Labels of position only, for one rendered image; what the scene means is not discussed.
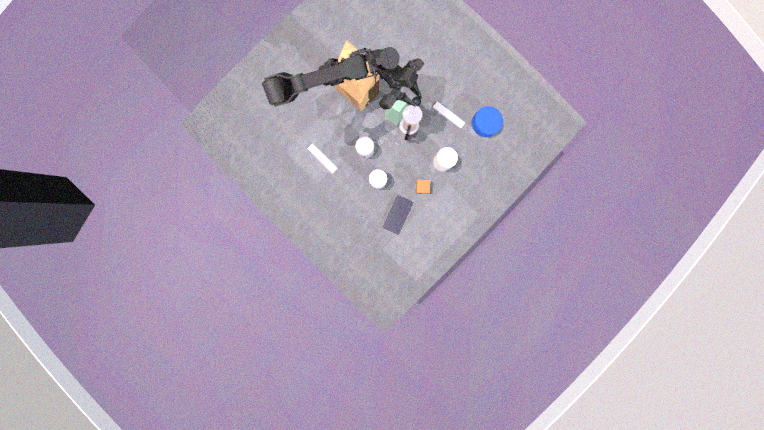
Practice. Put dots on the blue short cylinder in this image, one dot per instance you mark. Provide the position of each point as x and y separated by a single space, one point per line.
487 121

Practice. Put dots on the white flat bar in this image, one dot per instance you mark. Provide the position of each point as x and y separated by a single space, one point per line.
322 158
458 122

